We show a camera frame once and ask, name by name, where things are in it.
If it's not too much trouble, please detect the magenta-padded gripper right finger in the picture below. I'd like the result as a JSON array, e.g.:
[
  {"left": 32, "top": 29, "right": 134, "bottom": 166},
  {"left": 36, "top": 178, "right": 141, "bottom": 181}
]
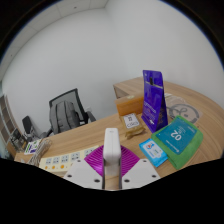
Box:
[{"left": 118, "top": 145, "right": 162, "bottom": 191}]

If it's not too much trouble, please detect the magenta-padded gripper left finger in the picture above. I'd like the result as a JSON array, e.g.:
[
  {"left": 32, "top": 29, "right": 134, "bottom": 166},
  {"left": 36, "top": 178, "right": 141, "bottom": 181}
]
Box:
[{"left": 63, "top": 145, "right": 106, "bottom": 190}]

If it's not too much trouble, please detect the white charger block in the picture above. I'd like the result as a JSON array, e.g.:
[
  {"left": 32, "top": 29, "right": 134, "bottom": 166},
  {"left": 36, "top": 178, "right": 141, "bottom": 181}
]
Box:
[{"left": 102, "top": 127, "right": 121, "bottom": 178}]

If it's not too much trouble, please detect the blue card packet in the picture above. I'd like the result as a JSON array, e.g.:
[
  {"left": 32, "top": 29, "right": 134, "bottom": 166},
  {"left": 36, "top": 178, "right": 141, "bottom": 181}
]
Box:
[{"left": 138, "top": 138, "right": 169, "bottom": 168}]

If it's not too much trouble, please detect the cream power strip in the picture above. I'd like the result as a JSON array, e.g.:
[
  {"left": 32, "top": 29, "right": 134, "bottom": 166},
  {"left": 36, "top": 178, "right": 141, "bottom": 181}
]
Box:
[{"left": 38, "top": 144, "right": 101, "bottom": 173}]

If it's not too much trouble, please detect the green folded cloth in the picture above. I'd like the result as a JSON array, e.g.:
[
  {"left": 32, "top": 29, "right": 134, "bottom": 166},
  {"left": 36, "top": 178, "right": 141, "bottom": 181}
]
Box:
[{"left": 150, "top": 115, "right": 204, "bottom": 170}]

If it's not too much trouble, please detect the teal flat package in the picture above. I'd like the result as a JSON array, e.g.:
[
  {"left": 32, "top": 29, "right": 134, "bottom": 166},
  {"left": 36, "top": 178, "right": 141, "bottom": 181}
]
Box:
[{"left": 155, "top": 120, "right": 198, "bottom": 156}]

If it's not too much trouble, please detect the printed green purple paper sheet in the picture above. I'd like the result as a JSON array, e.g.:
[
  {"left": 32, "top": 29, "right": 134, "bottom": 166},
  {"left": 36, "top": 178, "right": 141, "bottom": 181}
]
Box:
[{"left": 23, "top": 139, "right": 43, "bottom": 156}]

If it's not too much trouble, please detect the grey backpack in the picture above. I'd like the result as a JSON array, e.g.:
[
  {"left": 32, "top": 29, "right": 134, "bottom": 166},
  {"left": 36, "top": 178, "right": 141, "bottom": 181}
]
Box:
[{"left": 49, "top": 100, "right": 81, "bottom": 135}]

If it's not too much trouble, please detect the orange box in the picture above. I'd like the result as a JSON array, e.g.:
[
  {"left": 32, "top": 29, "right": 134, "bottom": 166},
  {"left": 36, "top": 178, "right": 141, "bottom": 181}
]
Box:
[{"left": 115, "top": 94, "right": 145, "bottom": 118}]

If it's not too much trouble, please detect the small black chair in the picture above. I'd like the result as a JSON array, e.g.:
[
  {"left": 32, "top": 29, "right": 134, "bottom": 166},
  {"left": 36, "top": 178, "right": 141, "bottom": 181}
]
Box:
[{"left": 21, "top": 115, "right": 43, "bottom": 141}]

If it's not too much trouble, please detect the purple standing pouch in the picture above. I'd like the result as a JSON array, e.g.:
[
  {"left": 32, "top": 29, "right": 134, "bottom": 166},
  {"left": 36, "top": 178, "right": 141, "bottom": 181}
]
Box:
[{"left": 141, "top": 69, "right": 169, "bottom": 134}]

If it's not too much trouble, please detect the black mesh office chair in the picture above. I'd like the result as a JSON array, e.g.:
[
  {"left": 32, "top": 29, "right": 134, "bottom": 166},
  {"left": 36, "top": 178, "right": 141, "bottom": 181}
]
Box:
[{"left": 48, "top": 87, "right": 97, "bottom": 136}]

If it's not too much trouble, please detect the low wooden side cabinet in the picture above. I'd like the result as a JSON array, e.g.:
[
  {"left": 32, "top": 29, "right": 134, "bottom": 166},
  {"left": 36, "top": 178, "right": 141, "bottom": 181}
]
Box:
[{"left": 113, "top": 77, "right": 178, "bottom": 101}]

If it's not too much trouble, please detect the white coiled power cable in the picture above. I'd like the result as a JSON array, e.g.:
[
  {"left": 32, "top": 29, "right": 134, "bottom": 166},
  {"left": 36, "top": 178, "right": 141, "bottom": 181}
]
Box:
[{"left": 27, "top": 138, "right": 53, "bottom": 167}]

